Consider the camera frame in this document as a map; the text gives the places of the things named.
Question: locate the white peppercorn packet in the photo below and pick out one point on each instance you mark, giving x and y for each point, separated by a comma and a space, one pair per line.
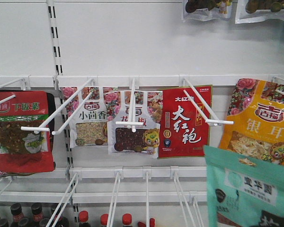
145, 141

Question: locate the red Da Hong Pao packet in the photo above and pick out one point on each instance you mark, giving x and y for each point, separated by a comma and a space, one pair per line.
183, 130

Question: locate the white fennel seed packet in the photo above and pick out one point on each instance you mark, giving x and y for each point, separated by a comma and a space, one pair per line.
88, 112

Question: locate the teal goji berry packet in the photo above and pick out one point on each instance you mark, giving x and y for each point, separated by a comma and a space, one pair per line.
243, 191

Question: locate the upper right white packet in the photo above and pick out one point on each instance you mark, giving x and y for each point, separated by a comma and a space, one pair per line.
253, 11

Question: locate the white peg hook left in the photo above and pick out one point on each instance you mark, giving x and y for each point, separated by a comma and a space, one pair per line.
43, 125

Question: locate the yellow white fungus packet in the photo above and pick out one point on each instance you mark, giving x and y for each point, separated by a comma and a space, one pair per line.
257, 112

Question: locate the red pickled vegetable packet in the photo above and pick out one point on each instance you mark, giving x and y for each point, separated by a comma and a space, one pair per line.
25, 152

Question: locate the white peg hook centre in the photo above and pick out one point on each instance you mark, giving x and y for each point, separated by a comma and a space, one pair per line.
131, 123

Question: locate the upper white spice packet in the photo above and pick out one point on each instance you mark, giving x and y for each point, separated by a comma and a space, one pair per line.
206, 10

